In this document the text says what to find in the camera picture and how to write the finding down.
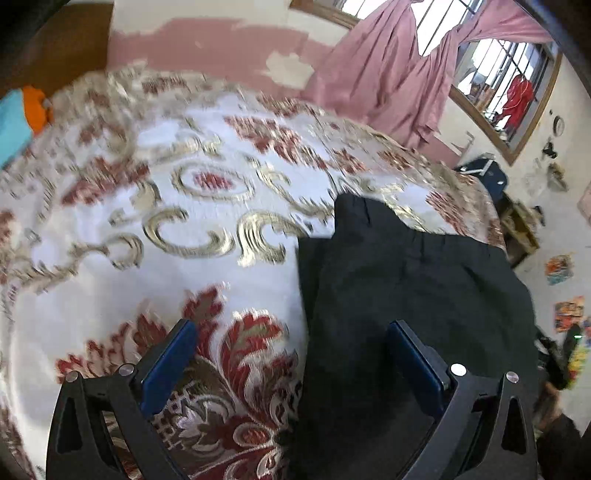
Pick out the yellow wall poster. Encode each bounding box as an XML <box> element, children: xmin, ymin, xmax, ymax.
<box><xmin>568</xmin><ymin>344</ymin><xmax>591</xmax><ymax>380</ymax></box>

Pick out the wooden shelf unit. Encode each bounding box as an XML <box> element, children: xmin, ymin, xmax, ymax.
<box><xmin>499</xmin><ymin>193</ymin><xmax>541</xmax><ymax>269</ymax></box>

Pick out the cyan cloth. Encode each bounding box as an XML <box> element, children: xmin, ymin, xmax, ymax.
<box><xmin>0</xmin><ymin>90</ymin><xmax>36</xmax><ymax>169</ymax></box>

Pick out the black garment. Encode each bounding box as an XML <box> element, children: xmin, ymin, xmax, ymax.
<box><xmin>291</xmin><ymin>191</ymin><xmax>539</xmax><ymax>480</ymax></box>

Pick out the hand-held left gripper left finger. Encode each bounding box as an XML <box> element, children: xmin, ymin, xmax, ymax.
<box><xmin>46</xmin><ymin>318</ymin><xmax>199</xmax><ymax>480</ymax></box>

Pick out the wooden headboard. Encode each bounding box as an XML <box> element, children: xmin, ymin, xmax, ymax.
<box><xmin>0</xmin><ymin>2</ymin><xmax>114</xmax><ymax>100</ymax></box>

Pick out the floral bedspread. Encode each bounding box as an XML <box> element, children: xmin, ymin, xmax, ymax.
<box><xmin>0</xmin><ymin>65</ymin><xmax>509</xmax><ymax>480</ymax></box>

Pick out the wall-hung small clutter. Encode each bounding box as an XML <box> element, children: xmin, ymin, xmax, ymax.
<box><xmin>547</xmin><ymin>163</ymin><xmax>569</xmax><ymax>193</ymax></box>

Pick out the dark blue bag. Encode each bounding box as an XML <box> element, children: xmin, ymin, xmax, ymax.
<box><xmin>455</xmin><ymin>157</ymin><xmax>509</xmax><ymax>205</ymax></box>

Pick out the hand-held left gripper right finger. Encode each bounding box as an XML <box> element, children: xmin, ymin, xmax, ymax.
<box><xmin>387</xmin><ymin>319</ymin><xmax>539</xmax><ymax>480</ymax></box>

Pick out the person's right forearm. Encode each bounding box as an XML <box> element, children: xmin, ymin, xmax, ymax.
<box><xmin>534</xmin><ymin>413</ymin><xmax>591</xmax><ymax>480</ymax></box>

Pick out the small colourful wall poster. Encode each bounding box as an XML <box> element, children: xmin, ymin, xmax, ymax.
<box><xmin>554</xmin><ymin>298</ymin><xmax>585</xmax><ymax>334</ymax></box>
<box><xmin>545</xmin><ymin>254</ymin><xmax>576</xmax><ymax>287</ymax></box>

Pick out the orange cloth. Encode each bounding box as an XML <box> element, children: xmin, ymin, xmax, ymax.
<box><xmin>23</xmin><ymin>85</ymin><xmax>54</xmax><ymax>136</ymax></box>

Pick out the red hanging garment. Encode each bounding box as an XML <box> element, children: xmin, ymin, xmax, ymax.
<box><xmin>501</xmin><ymin>74</ymin><xmax>536</xmax><ymax>133</ymax></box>

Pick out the wooden framed window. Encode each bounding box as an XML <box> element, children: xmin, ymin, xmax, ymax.
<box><xmin>288</xmin><ymin>0</ymin><xmax>564</xmax><ymax>167</ymax></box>

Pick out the pink curtain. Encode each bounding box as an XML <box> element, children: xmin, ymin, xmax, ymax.
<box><xmin>300</xmin><ymin>0</ymin><xmax>555</xmax><ymax>151</ymax></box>

